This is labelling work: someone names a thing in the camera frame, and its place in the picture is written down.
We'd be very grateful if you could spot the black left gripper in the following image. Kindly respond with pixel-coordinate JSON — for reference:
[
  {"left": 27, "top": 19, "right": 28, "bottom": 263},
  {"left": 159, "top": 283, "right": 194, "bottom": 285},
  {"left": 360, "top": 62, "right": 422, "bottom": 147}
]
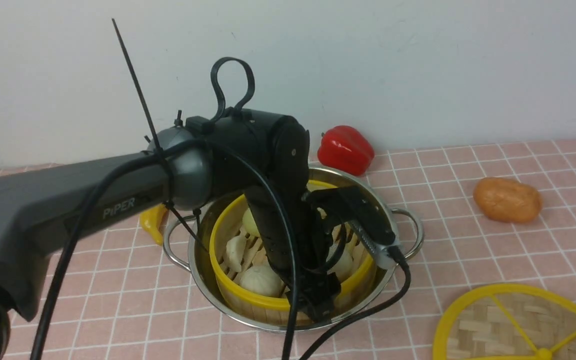
[{"left": 244, "top": 186, "right": 341, "bottom": 322}]

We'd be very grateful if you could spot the yellow bamboo steamer basket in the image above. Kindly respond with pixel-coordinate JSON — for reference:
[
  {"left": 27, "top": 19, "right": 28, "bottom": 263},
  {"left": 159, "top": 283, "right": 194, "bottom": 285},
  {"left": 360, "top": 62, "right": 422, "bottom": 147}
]
[{"left": 207, "top": 194, "right": 378, "bottom": 329}]

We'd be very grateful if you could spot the yellow bamboo steamer lid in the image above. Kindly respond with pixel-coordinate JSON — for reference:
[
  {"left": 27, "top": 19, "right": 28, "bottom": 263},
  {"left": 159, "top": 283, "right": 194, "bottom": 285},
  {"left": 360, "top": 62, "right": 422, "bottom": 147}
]
[{"left": 432, "top": 284, "right": 576, "bottom": 360}]

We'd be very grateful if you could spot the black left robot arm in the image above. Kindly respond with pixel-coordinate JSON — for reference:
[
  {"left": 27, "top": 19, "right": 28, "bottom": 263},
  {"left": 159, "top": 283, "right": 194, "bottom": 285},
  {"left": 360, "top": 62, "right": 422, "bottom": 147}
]
[{"left": 0, "top": 108, "right": 341, "bottom": 358}]

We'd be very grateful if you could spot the stainless steel pot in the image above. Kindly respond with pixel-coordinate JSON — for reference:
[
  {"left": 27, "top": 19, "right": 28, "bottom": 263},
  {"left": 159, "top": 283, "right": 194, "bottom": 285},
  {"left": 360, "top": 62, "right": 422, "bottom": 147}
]
[{"left": 163, "top": 166, "right": 425, "bottom": 333}]

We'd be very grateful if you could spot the white toy bun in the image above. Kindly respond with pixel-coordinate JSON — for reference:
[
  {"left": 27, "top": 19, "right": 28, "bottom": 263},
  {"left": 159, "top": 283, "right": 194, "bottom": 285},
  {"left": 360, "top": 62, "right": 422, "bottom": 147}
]
[{"left": 327, "top": 246, "right": 354, "bottom": 283}]

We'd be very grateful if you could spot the cream toy bun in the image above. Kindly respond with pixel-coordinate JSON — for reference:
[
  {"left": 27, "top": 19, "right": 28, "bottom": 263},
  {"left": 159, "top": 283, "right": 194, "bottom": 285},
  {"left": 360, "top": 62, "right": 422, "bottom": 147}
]
[{"left": 239, "top": 265, "right": 284, "bottom": 297}]

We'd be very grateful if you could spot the pale green toy dumpling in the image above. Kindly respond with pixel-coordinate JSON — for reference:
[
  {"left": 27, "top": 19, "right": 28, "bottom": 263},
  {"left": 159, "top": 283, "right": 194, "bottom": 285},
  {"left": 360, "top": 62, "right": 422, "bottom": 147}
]
[{"left": 223, "top": 234, "right": 247, "bottom": 273}]

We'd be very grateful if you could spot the yellow-green toy bun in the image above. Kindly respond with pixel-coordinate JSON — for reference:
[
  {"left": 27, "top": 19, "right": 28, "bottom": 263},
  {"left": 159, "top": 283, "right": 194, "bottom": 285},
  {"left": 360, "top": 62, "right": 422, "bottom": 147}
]
[{"left": 242, "top": 208, "right": 261, "bottom": 239}]

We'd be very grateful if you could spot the red toy bell pepper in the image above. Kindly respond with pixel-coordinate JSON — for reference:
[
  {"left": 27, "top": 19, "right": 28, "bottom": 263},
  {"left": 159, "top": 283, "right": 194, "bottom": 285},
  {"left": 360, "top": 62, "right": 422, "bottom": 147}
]
[{"left": 317, "top": 125, "right": 375, "bottom": 177}]

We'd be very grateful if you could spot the black zip tie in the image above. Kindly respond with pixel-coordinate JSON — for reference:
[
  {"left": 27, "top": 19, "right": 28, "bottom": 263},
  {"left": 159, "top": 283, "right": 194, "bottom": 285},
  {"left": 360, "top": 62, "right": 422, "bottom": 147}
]
[{"left": 111, "top": 17, "right": 207, "bottom": 251}]

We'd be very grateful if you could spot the yellow toy banana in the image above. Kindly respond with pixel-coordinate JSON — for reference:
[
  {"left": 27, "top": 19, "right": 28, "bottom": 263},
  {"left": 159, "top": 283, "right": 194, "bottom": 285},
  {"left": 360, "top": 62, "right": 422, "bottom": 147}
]
[{"left": 139, "top": 203, "right": 169, "bottom": 246}]

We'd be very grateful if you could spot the brown toy potato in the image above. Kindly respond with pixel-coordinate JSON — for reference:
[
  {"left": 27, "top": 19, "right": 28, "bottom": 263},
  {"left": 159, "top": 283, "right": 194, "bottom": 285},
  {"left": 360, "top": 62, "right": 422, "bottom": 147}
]
[{"left": 473, "top": 177, "right": 543, "bottom": 224}]

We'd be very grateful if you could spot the pink checkered tablecloth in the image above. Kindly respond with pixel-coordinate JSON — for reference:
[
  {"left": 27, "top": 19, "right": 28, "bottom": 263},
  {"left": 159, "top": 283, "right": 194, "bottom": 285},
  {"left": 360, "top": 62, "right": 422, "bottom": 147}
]
[{"left": 0, "top": 137, "right": 576, "bottom": 360}]

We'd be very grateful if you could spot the black camera cable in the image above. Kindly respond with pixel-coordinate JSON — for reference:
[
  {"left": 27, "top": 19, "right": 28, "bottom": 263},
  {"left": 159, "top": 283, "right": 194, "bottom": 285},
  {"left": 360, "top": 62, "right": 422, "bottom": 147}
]
[{"left": 29, "top": 139, "right": 412, "bottom": 360}]

